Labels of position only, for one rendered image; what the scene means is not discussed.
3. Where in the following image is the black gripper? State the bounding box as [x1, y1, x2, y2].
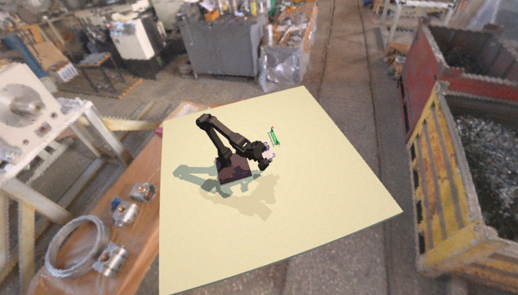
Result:
[249, 141, 271, 171]

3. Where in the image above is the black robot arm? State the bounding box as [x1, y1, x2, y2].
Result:
[196, 113, 267, 169]

